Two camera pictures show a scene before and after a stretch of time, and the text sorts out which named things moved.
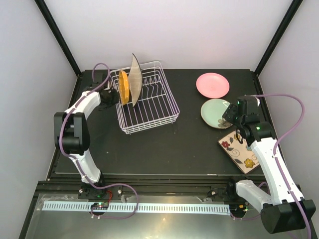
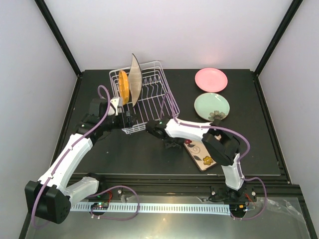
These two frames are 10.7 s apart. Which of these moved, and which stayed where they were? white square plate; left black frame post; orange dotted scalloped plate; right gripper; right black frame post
Moved: right gripper
Stayed: left black frame post; orange dotted scalloped plate; white square plate; right black frame post
